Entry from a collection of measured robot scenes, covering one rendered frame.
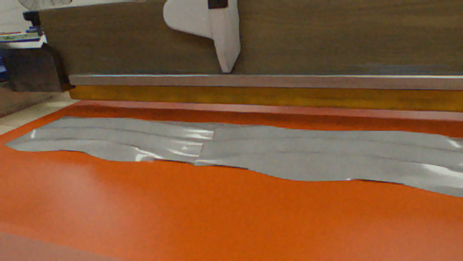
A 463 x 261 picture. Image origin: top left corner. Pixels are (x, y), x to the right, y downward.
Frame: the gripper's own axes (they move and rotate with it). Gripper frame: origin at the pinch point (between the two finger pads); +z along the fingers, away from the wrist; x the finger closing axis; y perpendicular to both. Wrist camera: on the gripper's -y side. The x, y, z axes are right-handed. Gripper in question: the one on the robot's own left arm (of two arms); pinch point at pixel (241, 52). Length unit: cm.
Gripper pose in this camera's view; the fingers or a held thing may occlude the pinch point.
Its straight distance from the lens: 28.7
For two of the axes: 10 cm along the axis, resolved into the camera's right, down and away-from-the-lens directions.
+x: -3.1, 4.0, -8.6
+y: -9.5, -0.5, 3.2
